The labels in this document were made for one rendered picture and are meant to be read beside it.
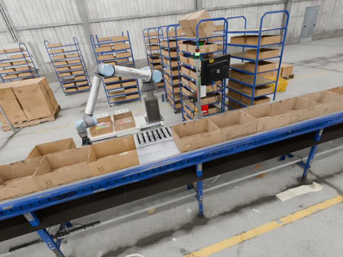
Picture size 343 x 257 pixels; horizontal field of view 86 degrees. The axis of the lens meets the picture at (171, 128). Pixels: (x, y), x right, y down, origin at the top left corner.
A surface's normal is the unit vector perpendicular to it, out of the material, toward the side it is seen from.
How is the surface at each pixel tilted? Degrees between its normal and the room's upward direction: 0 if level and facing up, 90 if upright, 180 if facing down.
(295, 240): 0
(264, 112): 90
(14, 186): 90
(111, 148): 89
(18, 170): 89
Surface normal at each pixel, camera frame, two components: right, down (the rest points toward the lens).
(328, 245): -0.11, -0.87
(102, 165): 0.28, 0.44
